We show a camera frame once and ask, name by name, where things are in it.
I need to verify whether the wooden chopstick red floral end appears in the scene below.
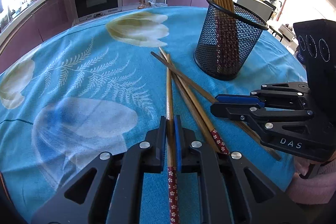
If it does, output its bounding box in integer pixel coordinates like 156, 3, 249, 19
166, 54, 181, 224
163, 55, 221, 154
159, 47, 230, 155
150, 51, 282, 161

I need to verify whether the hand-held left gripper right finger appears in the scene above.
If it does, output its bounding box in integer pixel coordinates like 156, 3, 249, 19
173, 115, 309, 224

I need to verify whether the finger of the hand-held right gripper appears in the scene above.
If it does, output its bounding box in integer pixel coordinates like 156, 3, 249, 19
215, 81, 311, 110
210, 103, 315, 136

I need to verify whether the black mesh holder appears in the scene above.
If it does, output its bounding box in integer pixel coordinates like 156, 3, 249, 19
193, 0, 269, 81

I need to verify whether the person's right hand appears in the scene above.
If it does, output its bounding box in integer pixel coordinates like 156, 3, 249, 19
286, 156, 336, 205

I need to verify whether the blue floral tablecloth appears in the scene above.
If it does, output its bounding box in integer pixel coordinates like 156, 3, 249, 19
0, 6, 308, 224

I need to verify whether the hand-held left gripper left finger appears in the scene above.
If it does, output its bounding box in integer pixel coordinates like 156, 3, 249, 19
31, 116, 167, 224

